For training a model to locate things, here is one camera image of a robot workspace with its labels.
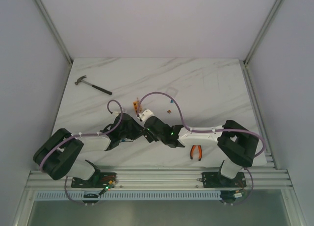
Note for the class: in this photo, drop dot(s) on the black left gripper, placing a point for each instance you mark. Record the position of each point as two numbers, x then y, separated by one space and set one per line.
128 127

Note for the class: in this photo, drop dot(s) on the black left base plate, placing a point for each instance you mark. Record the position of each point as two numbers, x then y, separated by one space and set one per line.
96 180

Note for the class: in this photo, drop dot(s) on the white slotted cable duct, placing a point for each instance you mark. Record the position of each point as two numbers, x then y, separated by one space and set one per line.
113 195

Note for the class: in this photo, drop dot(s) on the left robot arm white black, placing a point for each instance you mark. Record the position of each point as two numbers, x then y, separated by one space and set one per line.
58 154

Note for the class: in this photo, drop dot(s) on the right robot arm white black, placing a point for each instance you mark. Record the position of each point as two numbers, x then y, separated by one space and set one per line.
236 142

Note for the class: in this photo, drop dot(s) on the aluminium rail frame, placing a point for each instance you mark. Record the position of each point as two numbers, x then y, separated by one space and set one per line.
163 178

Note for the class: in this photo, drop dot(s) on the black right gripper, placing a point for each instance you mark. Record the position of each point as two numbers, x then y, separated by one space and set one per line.
152 135

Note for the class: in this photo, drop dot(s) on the orange terminal block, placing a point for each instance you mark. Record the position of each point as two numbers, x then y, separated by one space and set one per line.
136 105

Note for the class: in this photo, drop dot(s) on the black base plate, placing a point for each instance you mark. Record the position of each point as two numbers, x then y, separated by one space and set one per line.
96 180
216 180

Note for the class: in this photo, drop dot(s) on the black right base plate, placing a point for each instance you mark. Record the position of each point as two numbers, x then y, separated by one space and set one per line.
216 180

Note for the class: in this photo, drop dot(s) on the claw hammer black handle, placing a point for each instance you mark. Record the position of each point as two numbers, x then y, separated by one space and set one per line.
82 80

